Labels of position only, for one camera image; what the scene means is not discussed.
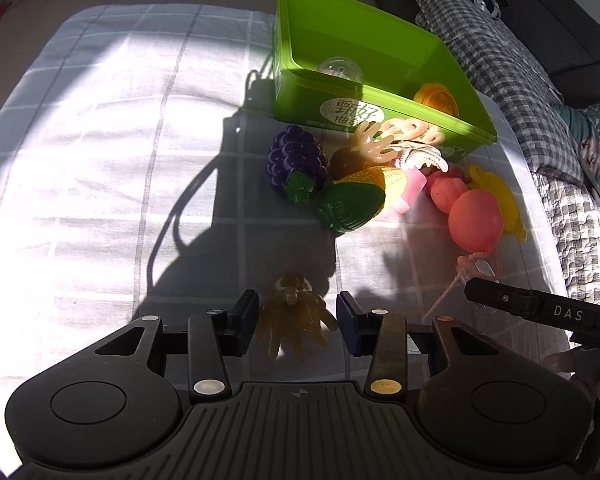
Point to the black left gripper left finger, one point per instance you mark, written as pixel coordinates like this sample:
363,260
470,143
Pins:
214,334

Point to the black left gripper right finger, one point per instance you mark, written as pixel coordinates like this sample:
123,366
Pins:
380,334

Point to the toy corn cob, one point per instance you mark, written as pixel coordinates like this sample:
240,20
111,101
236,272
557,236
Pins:
349,203

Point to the pink toy pig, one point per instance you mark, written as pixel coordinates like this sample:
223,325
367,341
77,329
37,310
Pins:
475,221

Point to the yellow toy pot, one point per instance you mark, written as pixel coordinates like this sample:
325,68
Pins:
484,180

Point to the purple toy grapes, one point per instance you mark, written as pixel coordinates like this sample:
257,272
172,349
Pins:
296,166

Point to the clear pink capsule ball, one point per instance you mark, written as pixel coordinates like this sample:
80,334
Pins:
343,68

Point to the grey checked table cloth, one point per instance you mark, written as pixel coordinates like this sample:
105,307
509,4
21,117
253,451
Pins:
133,182

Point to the grey plaid sofa cover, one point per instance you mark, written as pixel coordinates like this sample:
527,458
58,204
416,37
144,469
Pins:
500,66

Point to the dark grey sofa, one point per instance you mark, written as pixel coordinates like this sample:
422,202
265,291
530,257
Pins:
562,37

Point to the green plastic storage bin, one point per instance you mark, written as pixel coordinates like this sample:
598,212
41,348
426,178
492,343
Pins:
396,58

